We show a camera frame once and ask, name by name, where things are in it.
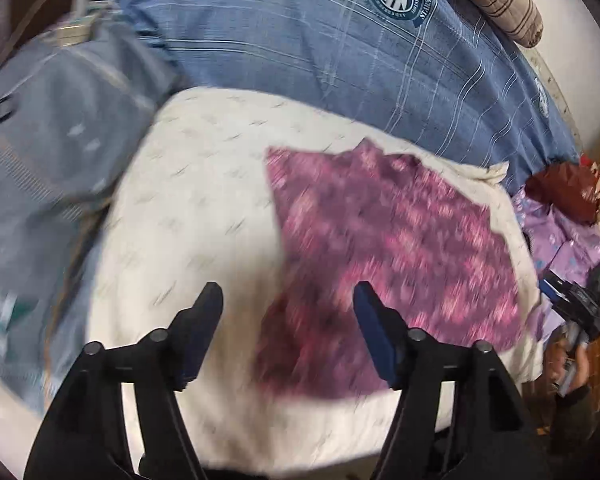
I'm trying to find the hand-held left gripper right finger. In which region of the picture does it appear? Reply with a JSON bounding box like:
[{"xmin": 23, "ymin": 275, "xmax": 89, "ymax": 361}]
[{"xmin": 353, "ymin": 281, "xmax": 547, "ymax": 480}]

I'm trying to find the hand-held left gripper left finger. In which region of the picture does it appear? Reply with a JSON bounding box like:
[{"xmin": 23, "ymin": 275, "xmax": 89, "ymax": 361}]
[{"xmin": 22, "ymin": 281, "xmax": 224, "ymax": 480}]

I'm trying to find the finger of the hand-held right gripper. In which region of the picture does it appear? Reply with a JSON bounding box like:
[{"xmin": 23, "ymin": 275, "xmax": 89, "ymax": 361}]
[{"xmin": 538, "ymin": 271, "xmax": 571, "ymax": 311}]

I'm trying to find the maroon floral shirt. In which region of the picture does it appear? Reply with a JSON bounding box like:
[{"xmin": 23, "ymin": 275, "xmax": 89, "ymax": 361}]
[{"xmin": 254, "ymin": 139, "xmax": 527, "ymax": 401}]

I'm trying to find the person's right hand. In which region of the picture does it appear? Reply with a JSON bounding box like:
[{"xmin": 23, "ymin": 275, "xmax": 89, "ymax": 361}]
[{"xmin": 545, "ymin": 321, "xmax": 592, "ymax": 397}]

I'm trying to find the purple floral garment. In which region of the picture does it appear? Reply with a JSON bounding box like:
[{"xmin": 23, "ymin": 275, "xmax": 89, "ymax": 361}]
[{"xmin": 511, "ymin": 185, "xmax": 600, "ymax": 346}]

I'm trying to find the dark red cloth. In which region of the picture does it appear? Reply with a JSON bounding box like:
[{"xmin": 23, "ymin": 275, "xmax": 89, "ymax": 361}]
[{"xmin": 524, "ymin": 162, "xmax": 600, "ymax": 226}]

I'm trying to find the cream leaf print quilt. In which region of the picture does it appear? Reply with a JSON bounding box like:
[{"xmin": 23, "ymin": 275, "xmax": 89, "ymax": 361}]
[{"xmin": 82, "ymin": 87, "xmax": 543, "ymax": 471}]

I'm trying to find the red white striped packet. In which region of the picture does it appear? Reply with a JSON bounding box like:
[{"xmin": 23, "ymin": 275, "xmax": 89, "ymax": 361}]
[{"xmin": 580, "ymin": 155, "xmax": 600, "ymax": 206}]

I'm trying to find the grey-blue blanket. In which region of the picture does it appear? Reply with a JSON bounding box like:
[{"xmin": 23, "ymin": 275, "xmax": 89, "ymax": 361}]
[{"xmin": 0, "ymin": 20, "xmax": 181, "ymax": 413}]

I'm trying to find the blue plaid duvet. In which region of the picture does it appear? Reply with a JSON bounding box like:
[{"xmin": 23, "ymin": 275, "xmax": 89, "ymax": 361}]
[{"xmin": 97, "ymin": 0, "xmax": 581, "ymax": 196}]

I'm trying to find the white charger with cable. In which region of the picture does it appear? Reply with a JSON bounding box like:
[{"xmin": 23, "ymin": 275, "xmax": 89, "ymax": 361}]
[{"xmin": 10, "ymin": 0, "xmax": 123, "ymax": 46}]

